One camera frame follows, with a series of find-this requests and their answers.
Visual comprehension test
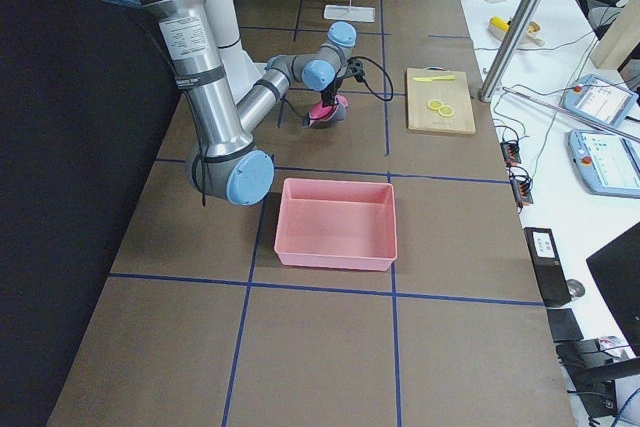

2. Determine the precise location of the lemon slice near logo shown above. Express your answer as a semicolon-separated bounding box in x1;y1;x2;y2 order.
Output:
437;105;455;118

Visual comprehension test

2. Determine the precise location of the yellow white toy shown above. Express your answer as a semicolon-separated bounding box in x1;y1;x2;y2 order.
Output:
488;16;546;52

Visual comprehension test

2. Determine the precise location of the pink plastic bin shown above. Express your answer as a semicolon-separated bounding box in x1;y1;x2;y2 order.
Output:
274;178;398;272

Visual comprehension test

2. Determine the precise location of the far teach pendant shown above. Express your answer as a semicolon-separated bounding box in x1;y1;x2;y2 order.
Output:
562;74;638;127

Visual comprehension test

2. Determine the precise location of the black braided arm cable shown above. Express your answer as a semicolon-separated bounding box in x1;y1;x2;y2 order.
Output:
277;56;395;129

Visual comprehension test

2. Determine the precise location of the black monitor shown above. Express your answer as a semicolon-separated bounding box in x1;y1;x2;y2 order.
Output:
587;226;639;355

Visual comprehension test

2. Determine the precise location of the lemon slice near knife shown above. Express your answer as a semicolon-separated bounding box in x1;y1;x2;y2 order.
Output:
427;99;443;111

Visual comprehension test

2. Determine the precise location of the aluminium frame post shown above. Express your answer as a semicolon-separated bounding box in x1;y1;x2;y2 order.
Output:
478;0;541;103

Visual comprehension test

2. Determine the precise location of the teach pendant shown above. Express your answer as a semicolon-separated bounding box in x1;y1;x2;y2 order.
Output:
567;130;639;199
562;74;638;127

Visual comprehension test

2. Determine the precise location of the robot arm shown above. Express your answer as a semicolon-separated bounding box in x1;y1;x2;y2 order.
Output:
238;21;357;133
103;0;283;205

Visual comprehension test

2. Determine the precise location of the bamboo cutting board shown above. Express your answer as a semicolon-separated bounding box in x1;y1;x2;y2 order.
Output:
406;68;476;136

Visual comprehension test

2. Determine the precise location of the white rack base tray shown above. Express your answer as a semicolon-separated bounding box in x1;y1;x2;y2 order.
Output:
323;4;376;23

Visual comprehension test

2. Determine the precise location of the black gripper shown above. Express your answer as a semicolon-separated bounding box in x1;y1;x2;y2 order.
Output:
321;78;342;114

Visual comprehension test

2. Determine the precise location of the black box with label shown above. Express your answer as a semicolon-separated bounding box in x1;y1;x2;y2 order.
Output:
523;227;571;308

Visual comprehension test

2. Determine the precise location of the near teach pendant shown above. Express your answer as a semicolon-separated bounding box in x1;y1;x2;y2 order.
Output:
567;130;639;199

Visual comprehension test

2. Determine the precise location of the pink and grey cloth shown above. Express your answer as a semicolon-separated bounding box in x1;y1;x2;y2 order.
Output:
303;94;349;129

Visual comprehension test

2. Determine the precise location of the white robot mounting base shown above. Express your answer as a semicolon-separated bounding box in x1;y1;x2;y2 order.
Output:
205;0;264;101

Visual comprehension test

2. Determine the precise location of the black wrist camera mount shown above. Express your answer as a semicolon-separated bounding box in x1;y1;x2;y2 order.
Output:
343;57;366;83

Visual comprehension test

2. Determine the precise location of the yellow plastic knife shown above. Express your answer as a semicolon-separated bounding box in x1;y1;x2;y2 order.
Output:
411;75;456;83

